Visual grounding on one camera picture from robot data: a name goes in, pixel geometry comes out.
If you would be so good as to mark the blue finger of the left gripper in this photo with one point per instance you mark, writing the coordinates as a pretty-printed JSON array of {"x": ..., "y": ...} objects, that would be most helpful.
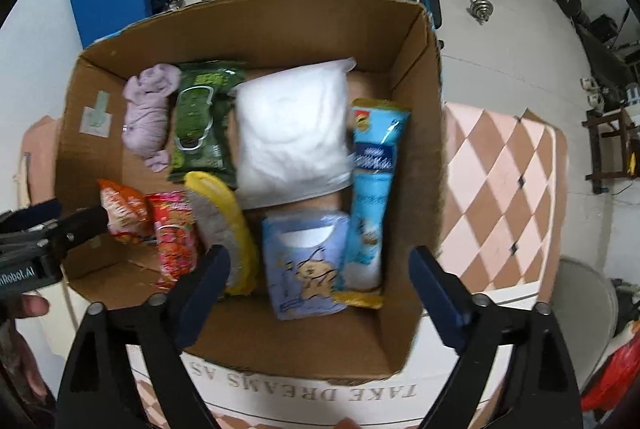
[
  {"x": 76, "y": 229},
  {"x": 26, "y": 218}
]

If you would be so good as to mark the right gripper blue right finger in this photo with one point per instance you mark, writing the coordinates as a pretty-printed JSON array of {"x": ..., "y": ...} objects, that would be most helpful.
[{"x": 446, "y": 300}]

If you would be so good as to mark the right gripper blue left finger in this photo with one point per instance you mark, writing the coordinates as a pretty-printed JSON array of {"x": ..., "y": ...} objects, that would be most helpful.
[{"x": 197, "y": 292}]

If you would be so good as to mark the panda snack bag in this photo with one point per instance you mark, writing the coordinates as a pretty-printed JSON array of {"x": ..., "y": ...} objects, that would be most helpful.
[{"x": 128, "y": 217}]

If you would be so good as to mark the silver yellow scrub sponge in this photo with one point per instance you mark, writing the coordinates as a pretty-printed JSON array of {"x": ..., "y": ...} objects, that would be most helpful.
[{"x": 220, "y": 221}]

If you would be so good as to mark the red wet wipes pack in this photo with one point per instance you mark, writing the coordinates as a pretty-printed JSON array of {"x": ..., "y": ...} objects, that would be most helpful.
[{"x": 175, "y": 236}]

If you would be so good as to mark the blue tissue pack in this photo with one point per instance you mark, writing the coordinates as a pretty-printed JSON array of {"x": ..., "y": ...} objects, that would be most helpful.
[{"x": 302, "y": 252}]

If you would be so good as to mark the purple cloth bundle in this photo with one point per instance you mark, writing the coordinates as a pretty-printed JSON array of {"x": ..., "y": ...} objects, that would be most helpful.
[{"x": 146, "y": 121}]

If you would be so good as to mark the green wet wipes pack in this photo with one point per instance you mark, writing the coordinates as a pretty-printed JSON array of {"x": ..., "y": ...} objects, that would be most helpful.
[{"x": 205, "y": 99}]

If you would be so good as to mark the white soft bag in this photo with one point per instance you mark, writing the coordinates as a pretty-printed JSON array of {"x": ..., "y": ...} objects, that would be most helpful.
[{"x": 292, "y": 128}]

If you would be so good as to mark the light blue snack tube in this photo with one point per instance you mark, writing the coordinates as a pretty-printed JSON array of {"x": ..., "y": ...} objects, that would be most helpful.
[{"x": 378, "y": 129}]

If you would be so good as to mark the person's left hand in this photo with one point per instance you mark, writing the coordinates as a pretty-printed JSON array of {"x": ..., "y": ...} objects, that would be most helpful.
[{"x": 16, "y": 355}]

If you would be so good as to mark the cardboard scrap on table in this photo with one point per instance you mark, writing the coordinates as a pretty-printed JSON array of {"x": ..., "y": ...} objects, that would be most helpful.
[{"x": 22, "y": 183}]

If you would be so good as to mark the checkered table mat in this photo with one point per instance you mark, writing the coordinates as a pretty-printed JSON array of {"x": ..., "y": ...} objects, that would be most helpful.
[{"x": 503, "y": 214}]

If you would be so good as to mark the grey round chair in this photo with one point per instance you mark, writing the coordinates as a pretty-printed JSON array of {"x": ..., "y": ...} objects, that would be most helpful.
[{"x": 585, "y": 305}]

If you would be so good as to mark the red plastic bag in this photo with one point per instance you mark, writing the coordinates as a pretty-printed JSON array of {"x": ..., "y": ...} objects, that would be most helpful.
[{"x": 618, "y": 375}]

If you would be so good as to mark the open cardboard box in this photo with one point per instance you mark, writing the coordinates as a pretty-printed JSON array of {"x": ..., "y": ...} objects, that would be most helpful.
[{"x": 397, "y": 60}]

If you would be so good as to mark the dark wooden chair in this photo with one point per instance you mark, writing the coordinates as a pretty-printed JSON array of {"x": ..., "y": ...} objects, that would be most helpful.
[{"x": 614, "y": 148}]

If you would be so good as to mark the chrome dumbbell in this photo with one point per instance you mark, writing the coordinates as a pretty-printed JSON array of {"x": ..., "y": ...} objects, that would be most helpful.
[{"x": 481, "y": 10}]

